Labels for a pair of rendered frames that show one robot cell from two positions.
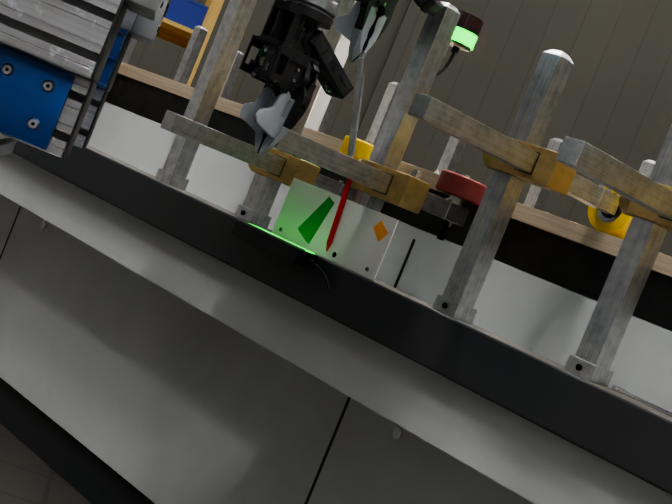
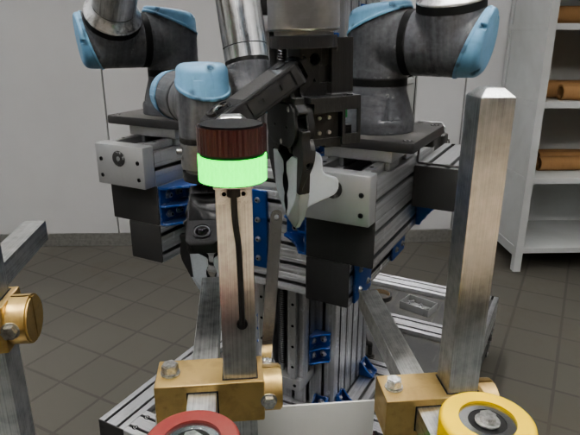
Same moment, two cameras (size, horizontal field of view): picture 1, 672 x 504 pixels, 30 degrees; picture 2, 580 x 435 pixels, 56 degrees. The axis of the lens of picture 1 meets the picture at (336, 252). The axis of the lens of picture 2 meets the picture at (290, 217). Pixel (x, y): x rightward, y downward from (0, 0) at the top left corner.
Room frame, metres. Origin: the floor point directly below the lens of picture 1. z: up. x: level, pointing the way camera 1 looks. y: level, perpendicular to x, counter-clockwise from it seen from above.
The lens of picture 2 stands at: (2.36, -0.38, 1.22)
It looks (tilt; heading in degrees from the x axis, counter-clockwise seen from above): 19 degrees down; 128
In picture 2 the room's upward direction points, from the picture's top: straight up
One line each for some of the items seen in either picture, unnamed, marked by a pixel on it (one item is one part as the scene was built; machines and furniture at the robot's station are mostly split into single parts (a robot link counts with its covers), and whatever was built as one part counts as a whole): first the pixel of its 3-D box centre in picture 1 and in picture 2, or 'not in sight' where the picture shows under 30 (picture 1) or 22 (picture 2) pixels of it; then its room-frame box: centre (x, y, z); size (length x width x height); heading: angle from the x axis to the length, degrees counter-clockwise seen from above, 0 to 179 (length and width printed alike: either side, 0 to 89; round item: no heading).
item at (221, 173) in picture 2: (457, 37); (232, 166); (2.03, -0.05, 1.11); 0.06 x 0.06 x 0.02
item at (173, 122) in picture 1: (266, 162); (408, 379); (2.12, 0.16, 0.81); 0.44 x 0.03 x 0.04; 134
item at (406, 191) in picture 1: (387, 184); (220, 391); (1.99, -0.03, 0.85); 0.14 x 0.06 x 0.05; 44
